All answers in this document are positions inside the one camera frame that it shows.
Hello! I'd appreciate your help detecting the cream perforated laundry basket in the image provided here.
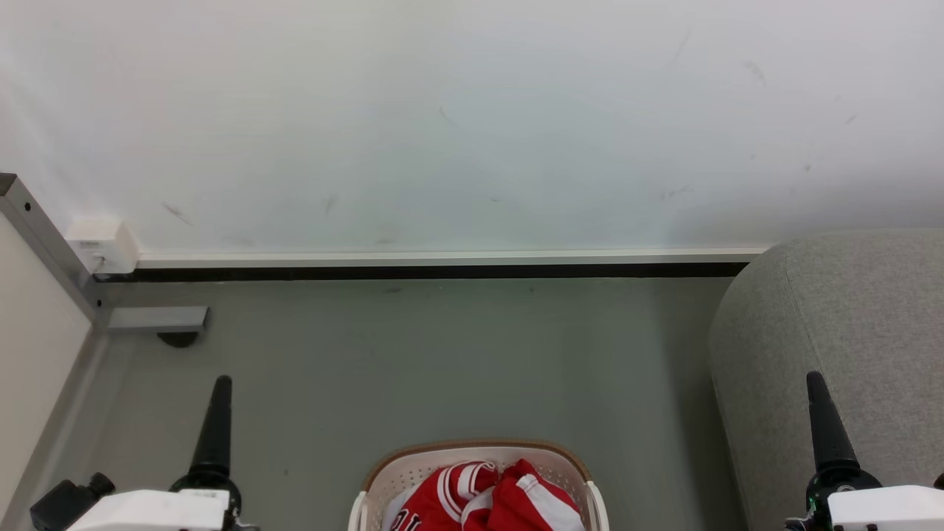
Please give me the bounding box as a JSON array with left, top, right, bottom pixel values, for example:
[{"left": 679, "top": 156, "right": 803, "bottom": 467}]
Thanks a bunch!
[{"left": 348, "top": 440, "right": 611, "bottom": 531}]

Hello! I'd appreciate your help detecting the red and white sports jersey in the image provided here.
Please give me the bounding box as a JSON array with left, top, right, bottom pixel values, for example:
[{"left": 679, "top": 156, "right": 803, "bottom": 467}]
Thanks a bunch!
[{"left": 383, "top": 459, "right": 587, "bottom": 531}]

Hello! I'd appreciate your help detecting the cream partition panel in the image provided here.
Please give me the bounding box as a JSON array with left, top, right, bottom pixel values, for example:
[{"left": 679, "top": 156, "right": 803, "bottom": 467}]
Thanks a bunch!
[{"left": 0, "top": 214, "right": 94, "bottom": 517}]

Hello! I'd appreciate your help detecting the grey fabric sofa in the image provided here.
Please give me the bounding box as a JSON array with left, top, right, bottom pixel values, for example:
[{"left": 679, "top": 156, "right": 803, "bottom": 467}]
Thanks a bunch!
[{"left": 708, "top": 229, "right": 944, "bottom": 531}]

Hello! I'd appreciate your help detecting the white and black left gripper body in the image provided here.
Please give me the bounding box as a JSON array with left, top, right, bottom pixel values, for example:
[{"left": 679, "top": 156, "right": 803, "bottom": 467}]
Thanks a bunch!
[{"left": 66, "top": 471, "right": 246, "bottom": 531}]

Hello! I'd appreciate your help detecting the white wall socket box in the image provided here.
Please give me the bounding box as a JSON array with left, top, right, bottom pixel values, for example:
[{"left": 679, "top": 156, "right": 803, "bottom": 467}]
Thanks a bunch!
[{"left": 65, "top": 215, "right": 141, "bottom": 278}]

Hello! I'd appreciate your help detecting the grey metal frame foot bar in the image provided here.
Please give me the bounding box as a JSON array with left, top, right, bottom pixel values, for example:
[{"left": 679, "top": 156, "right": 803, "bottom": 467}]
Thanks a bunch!
[{"left": 107, "top": 305, "right": 212, "bottom": 334}]

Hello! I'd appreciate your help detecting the grey metal frame post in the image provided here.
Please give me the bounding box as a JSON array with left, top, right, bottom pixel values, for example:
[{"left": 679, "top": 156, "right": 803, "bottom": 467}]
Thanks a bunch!
[{"left": 0, "top": 173, "right": 111, "bottom": 325}]

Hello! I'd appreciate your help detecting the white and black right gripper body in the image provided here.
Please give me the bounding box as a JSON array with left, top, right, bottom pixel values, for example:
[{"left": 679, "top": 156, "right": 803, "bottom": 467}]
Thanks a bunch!
[{"left": 785, "top": 466, "right": 944, "bottom": 531}]

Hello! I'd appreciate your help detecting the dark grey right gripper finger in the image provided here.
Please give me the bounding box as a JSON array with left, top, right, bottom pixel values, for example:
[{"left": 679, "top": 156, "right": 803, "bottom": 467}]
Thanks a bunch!
[{"left": 805, "top": 371, "right": 862, "bottom": 474}]

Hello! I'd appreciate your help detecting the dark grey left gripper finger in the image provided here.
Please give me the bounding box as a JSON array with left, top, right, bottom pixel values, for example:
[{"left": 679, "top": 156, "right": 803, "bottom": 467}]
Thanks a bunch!
[{"left": 189, "top": 375, "right": 234, "bottom": 477}]

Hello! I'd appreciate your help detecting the white and black baseboard strip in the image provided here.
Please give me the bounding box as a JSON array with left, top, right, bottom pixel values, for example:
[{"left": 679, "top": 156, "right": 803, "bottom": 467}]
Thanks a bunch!
[{"left": 96, "top": 246, "right": 772, "bottom": 283}]

